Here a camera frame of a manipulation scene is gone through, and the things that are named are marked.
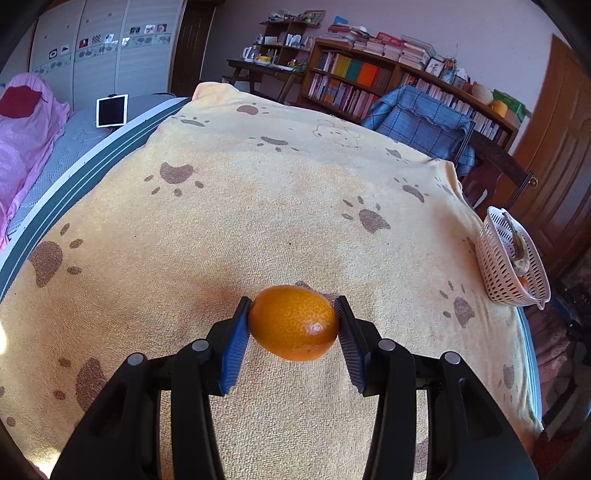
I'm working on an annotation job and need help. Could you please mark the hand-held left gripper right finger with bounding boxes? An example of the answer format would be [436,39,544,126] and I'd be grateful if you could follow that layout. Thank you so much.
[333,295,539,480]

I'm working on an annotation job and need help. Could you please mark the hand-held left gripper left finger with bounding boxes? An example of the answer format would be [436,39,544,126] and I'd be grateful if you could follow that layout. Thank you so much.
[50,296,254,480]

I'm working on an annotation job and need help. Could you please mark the large smooth orange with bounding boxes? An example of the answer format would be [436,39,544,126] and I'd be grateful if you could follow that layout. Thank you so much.
[248,285,341,362]

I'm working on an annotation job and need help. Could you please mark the white plastic basket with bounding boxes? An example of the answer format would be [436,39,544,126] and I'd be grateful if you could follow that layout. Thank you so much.
[475,206,551,306]

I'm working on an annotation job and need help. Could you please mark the spotted ripe banana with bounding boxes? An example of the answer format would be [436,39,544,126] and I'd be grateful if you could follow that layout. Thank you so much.
[503,210,532,273]

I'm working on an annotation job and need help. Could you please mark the yellow paw print blanket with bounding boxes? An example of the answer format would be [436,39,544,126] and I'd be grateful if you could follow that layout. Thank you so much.
[0,82,543,480]

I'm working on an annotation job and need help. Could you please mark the dark wooden chair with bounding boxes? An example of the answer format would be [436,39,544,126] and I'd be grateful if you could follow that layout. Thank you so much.
[457,131,539,213]

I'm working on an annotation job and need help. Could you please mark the grey bed sheet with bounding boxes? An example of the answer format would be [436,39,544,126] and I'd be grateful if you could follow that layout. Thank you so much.
[9,92,176,232]

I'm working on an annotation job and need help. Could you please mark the white tablet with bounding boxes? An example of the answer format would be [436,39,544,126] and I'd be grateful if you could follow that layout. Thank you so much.
[96,94,129,128]

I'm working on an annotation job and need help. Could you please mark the wooden bookshelf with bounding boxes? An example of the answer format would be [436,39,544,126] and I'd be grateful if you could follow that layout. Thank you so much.
[298,38,532,148]

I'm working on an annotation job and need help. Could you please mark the brown wooden door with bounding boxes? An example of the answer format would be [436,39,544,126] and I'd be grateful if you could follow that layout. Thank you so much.
[508,34,591,278]

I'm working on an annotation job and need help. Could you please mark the wooden desk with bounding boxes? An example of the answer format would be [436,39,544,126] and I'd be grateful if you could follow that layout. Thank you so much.
[226,58,308,104]

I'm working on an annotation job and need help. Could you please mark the pink quilt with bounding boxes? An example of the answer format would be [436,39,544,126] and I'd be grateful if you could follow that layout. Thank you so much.
[0,74,70,250]

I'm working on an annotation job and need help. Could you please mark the green box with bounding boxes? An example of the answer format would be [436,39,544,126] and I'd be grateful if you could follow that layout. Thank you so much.
[492,90,527,121]

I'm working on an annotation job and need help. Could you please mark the dark interior door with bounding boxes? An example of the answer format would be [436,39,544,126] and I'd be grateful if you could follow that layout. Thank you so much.
[171,0,218,95]

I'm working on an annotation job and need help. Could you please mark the stack of books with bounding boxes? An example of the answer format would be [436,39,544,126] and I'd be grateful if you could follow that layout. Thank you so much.
[318,23,444,70]

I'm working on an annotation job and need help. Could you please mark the small wooden desk shelf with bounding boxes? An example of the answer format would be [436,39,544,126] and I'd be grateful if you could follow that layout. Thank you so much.
[259,21,319,51]

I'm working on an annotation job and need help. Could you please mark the red cloth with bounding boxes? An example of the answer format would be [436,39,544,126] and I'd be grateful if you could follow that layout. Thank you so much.
[0,85,47,118]

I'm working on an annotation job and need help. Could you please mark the grey sliding door wardrobe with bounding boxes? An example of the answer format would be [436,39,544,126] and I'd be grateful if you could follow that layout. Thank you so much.
[28,0,185,109]

